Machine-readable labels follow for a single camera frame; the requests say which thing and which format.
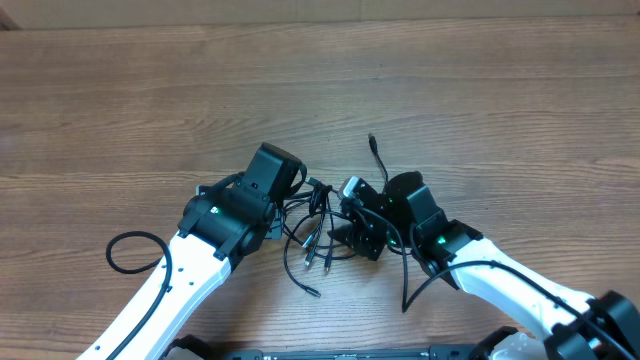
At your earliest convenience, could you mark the black usb cable bundle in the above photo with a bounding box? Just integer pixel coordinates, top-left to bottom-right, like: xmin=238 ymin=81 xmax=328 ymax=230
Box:
xmin=277 ymin=132 xmax=391 ymax=299

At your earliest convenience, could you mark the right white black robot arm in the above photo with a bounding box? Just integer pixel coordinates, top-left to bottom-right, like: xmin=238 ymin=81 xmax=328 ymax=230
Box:
xmin=337 ymin=171 xmax=639 ymax=359

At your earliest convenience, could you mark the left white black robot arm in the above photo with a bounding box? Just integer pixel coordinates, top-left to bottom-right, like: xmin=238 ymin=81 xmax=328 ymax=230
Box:
xmin=81 ymin=143 xmax=307 ymax=359

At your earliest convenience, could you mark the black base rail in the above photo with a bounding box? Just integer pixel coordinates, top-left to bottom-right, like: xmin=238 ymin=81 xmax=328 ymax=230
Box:
xmin=159 ymin=327 xmax=521 ymax=360

